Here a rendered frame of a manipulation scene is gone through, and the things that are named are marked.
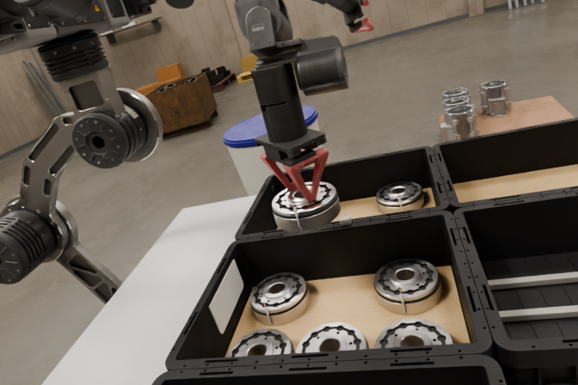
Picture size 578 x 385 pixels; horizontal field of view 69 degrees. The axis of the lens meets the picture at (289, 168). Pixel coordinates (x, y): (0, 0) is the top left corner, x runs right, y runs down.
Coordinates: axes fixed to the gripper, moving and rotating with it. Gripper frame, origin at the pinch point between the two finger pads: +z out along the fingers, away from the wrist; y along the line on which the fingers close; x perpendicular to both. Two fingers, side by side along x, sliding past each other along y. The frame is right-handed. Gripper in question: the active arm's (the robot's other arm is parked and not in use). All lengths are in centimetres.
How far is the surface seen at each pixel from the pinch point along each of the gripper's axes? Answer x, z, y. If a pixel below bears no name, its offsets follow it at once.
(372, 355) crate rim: 8.0, 10.7, -22.1
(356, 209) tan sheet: -23.5, 21.5, 20.6
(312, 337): 8.1, 18.4, -7.5
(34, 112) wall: 60, 85, 1150
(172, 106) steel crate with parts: -119, 77, 557
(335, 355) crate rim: 10.8, 10.9, -19.1
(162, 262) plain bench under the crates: 17, 37, 70
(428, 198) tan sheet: -35.5, 20.8, 9.5
